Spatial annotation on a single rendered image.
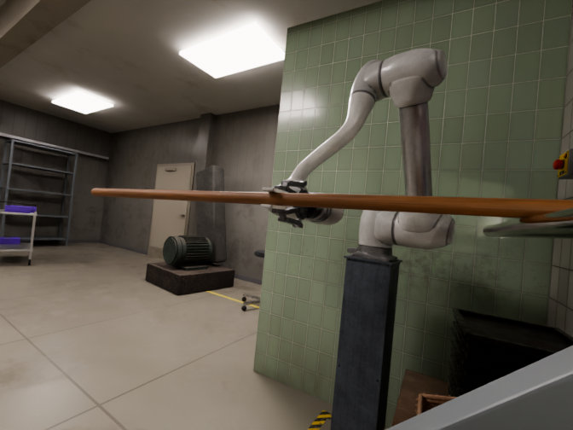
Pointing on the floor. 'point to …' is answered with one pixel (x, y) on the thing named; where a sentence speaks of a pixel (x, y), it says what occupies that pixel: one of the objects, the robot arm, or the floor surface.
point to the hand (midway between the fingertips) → (274, 199)
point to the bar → (546, 410)
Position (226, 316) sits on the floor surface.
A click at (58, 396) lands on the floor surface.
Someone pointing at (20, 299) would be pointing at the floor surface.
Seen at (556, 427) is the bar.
